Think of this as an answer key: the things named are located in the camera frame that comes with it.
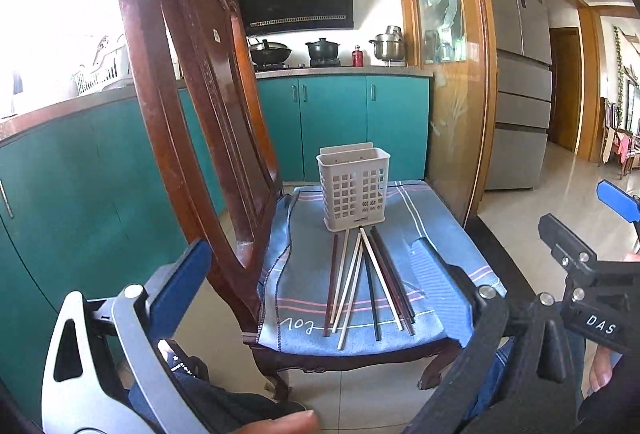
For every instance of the stainless steel stock pot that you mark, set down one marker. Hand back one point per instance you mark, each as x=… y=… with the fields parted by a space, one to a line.
x=389 y=47

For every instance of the grey multi-door refrigerator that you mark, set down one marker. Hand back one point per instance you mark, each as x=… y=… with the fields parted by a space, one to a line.
x=520 y=88

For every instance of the red bottle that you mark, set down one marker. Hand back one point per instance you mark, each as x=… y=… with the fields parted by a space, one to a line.
x=357 y=57

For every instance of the carved dark wooden chair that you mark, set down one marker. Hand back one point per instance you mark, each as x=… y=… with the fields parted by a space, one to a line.
x=200 y=88

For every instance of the brown wooden room door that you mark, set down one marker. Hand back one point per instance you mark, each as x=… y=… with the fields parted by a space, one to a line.
x=565 y=88

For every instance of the white plastic utensil basket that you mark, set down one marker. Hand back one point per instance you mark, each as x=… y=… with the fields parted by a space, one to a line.
x=350 y=186

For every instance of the person's right hand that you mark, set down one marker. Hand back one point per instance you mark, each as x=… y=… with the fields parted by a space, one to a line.
x=605 y=374

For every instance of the black lidded cooking pot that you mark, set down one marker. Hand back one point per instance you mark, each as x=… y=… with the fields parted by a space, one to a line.
x=323 y=51

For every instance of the white dish rack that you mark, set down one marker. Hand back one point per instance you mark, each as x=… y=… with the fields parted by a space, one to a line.
x=102 y=68

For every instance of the person's left hand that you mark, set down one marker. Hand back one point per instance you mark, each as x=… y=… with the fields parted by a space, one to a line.
x=285 y=424

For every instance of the black gas stove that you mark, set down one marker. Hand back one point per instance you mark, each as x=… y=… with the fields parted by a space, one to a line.
x=325 y=63

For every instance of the pile of mixed chopsticks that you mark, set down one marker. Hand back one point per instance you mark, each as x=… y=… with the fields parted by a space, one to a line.
x=372 y=294

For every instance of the wooden framed glass sliding door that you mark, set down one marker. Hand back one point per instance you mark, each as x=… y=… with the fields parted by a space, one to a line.
x=450 y=88

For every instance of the blue plaid cloth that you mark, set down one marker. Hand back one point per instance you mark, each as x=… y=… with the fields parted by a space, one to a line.
x=310 y=264

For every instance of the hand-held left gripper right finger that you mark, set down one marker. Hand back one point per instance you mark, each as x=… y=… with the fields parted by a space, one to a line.
x=442 y=284

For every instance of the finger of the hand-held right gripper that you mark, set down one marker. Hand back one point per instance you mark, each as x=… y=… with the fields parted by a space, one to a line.
x=565 y=244
x=617 y=199

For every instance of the black wok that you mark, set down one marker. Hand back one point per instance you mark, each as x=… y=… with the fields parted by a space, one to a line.
x=270 y=53

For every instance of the teal lower kitchen cabinets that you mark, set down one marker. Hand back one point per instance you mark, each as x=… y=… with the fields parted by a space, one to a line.
x=75 y=214

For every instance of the clothes on wooden rack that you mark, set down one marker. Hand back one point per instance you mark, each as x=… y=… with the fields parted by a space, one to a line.
x=622 y=143

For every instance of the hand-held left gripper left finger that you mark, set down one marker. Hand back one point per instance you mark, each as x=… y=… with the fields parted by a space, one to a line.
x=180 y=289

